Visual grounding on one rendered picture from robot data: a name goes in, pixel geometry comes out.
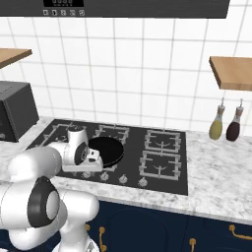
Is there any wooden wall shelf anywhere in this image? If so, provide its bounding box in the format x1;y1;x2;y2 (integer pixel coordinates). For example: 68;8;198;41
209;55;252;93
0;47;33;70

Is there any navy drawer front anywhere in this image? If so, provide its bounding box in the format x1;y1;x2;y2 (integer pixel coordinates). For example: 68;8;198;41
203;216;252;252

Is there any yellow oil bottle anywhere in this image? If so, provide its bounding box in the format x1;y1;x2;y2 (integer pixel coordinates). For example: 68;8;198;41
209;97;227;141

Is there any gold drawer handle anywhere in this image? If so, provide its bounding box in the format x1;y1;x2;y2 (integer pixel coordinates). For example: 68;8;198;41
228;223;252;241

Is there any navy cupboard door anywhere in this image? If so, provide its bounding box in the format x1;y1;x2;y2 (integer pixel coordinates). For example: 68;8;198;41
96;200;187;252
184;212;205;252

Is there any dark vinegar bottle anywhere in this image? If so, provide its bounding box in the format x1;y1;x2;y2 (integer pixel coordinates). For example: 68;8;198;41
225;98;246;143

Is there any black hob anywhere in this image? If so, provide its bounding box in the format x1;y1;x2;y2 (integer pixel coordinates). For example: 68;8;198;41
27;118;190;197

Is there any dark range hood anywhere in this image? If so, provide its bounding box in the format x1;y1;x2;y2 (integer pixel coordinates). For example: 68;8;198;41
0;0;231;20

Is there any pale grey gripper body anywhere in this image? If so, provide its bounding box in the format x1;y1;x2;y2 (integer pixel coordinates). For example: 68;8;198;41
61;160;105;173

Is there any black toaster oven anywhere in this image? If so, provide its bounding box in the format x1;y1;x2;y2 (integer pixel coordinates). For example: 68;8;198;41
0;81;40;143

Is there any black frying pan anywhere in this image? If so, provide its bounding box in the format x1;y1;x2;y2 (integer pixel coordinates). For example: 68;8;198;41
87;136;125;169

